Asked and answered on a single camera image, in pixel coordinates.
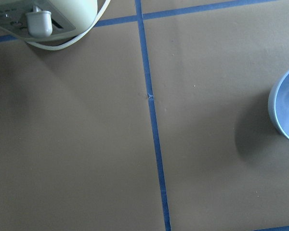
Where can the white toaster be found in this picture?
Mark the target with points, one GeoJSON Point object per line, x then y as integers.
{"type": "Point", "coordinates": [46, 20]}

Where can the blue bowl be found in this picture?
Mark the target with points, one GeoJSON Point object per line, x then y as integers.
{"type": "Point", "coordinates": [278, 105]}

